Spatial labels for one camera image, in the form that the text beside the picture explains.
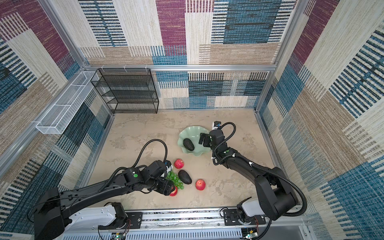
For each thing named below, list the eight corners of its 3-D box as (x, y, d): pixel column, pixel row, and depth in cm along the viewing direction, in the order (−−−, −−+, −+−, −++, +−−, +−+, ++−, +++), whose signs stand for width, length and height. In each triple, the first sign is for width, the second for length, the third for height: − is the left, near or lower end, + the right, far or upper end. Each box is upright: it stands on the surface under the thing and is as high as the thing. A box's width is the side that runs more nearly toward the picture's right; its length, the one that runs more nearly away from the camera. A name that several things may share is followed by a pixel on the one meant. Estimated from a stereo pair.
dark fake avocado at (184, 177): (177, 176, 89) (176, 173, 86) (183, 170, 91) (182, 167, 88) (187, 186, 85) (187, 184, 82) (193, 180, 87) (193, 178, 84)
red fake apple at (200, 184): (195, 190, 83) (195, 188, 80) (195, 181, 87) (195, 178, 84) (205, 190, 83) (206, 188, 80) (205, 181, 87) (205, 178, 84)
